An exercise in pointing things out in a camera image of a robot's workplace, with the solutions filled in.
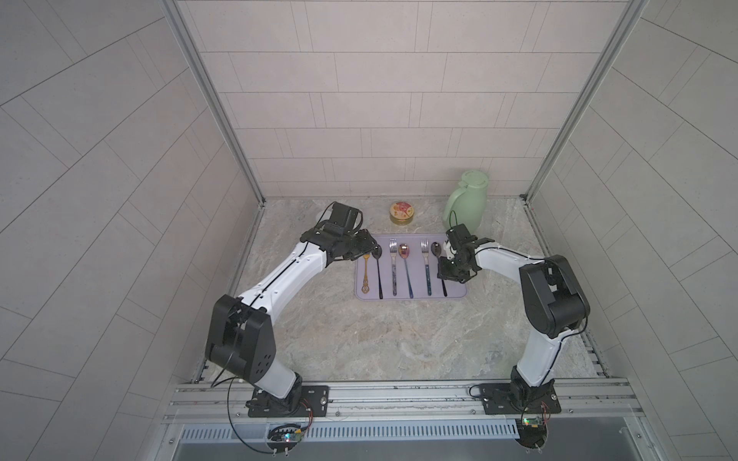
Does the circuit board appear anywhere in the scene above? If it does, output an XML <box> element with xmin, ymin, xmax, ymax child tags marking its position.
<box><xmin>515</xmin><ymin>417</ymin><xmax>549</xmax><ymax>451</ymax></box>
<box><xmin>267</xmin><ymin>424</ymin><xmax>308</xmax><ymax>444</ymax></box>

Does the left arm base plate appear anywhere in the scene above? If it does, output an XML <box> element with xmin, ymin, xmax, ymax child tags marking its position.
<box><xmin>246</xmin><ymin>385</ymin><xmax>330</xmax><ymax>418</ymax></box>

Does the black spoon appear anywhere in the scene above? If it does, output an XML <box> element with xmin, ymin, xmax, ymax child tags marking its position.
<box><xmin>372</xmin><ymin>244</ymin><xmax>384</xmax><ymax>300</ymax></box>
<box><xmin>430</xmin><ymin>241</ymin><xmax>448</xmax><ymax>297</ymax></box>

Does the gold ornate fork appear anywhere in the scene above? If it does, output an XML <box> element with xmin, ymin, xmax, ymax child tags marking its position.
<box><xmin>361</xmin><ymin>254</ymin><xmax>371</xmax><ymax>294</ymax></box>

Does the green thermos jug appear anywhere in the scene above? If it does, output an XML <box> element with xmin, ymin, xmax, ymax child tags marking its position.
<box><xmin>442</xmin><ymin>170</ymin><xmax>489</xmax><ymax>234</ymax></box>

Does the left circuit board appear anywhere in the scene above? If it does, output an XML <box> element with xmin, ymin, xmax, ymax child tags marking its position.
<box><xmin>267</xmin><ymin>424</ymin><xmax>308</xmax><ymax>444</ymax></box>

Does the lilac plastic tray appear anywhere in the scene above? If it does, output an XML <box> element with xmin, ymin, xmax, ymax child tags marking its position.
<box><xmin>355</xmin><ymin>232</ymin><xmax>467</xmax><ymax>302</ymax></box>

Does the aluminium mounting rail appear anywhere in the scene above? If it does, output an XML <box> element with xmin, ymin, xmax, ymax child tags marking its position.
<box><xmin>161</xmin><ymin>378</ymin><xmax>644</xmax><ymax>424</ymax></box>

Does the right circuit board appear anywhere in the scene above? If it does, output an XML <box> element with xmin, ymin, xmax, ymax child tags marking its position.
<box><xmin>515</xmin><ymin>417</ymin><xmax>549</xmax><ymax>451</ymax></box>

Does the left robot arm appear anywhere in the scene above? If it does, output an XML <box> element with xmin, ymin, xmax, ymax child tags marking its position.
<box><xmin>205</xmin><ymin>202</ymin><xmax>379</xmax><ymax>413</ymax></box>

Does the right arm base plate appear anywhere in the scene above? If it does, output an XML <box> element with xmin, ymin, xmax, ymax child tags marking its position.
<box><xmin>469</xmin><ymin>381</ymin><xmax>561</xmax><ymax>416</ymax></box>

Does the silver fork marbled handle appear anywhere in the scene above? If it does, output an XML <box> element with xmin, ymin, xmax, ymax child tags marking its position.
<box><xmin>388</xmin><ymin>239</ymin><xmax>398</xmax><ymax>296</ymax></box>

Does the iridescent rainbow spoon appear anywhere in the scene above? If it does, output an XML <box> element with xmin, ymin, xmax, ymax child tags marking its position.
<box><xmin>399</xmin><ymin>243</ymin><xmax>414</xmax><ymax>299</ymax></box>

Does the silver fork green handle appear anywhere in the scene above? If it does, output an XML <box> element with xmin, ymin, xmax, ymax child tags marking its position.
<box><xmin>420</xmin><ymin>239</ymin><xmax>432</xmax><ymax>297</ymax></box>

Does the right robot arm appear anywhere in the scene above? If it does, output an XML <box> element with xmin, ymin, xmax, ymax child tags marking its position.
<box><xmin>438</xmin><ymin>224</ymin><xmax>590</xmax><ymax>410</ymax></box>

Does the gold round tin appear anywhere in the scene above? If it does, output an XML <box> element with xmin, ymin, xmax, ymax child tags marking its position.
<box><xmin>389</xmin><ymin>201</ymin><xmax>415</xmax><ymax>226</ymax></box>

